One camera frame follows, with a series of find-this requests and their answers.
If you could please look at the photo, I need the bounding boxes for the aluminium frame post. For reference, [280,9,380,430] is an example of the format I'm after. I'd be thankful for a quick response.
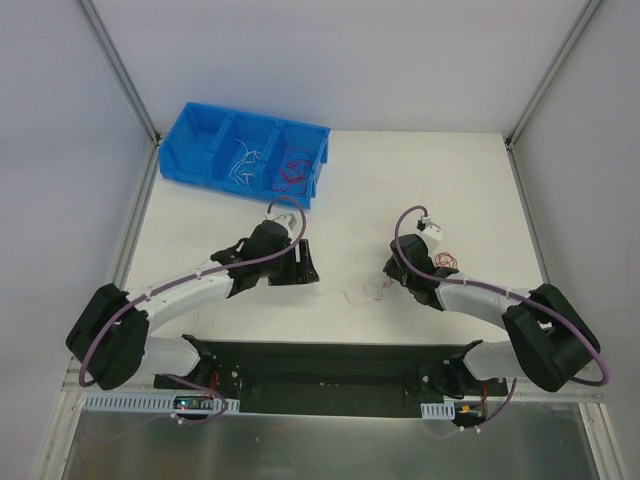
[504,0,606,151]
[74,0,164,151]

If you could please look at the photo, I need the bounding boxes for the blue compartment bin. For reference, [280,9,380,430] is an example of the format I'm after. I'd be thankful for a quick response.
[159,102,331,209]

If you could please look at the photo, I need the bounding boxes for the left aluminium frame post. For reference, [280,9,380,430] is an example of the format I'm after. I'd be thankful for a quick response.
[74,0,164,151]

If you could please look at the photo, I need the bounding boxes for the left white cable duct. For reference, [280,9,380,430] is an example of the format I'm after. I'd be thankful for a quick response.
[84,393,240,415]

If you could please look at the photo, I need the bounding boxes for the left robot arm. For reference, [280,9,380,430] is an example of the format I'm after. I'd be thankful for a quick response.
[65,220,319,390]

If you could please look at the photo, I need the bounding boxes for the right aluminium frame post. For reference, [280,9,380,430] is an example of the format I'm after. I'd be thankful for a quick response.
[504,0,606,151]

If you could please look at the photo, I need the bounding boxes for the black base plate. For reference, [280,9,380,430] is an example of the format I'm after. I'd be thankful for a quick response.
[149,337,509,416]

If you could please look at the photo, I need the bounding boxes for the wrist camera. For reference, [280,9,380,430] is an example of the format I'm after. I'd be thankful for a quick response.
[265,212,297,239]
[417,215,443,252]

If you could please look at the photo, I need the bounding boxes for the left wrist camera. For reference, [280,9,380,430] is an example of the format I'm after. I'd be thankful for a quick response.
[265,212,297,239]

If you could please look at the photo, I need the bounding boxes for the right white cable duct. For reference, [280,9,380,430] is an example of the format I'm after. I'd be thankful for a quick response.
[420,401,456,421]

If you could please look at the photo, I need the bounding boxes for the red wires in bin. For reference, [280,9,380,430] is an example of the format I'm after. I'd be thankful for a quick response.
[272,143,317,197]

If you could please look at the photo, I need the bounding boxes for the white wire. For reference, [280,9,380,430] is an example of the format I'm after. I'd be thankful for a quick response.
[224,139,266,186]
[319,287,369,307]

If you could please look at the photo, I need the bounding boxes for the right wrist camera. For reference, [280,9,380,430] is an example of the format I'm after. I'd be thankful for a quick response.
[417,215,443,252]

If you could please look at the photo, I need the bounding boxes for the aluminium front rail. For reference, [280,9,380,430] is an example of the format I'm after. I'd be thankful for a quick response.
[62,369,604,404]

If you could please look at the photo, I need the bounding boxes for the white cable duct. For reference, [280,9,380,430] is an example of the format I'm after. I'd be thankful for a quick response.
[84,393,240,415]
[420,401,456,421]

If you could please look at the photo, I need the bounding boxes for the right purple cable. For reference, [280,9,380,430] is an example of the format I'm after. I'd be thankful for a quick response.
[389,204,611,441]

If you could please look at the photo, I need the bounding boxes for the red wire bundle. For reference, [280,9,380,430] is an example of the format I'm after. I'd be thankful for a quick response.
[362,252,459,304]

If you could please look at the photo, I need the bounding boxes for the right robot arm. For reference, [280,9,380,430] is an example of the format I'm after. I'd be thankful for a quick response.
[384,234,610,395]

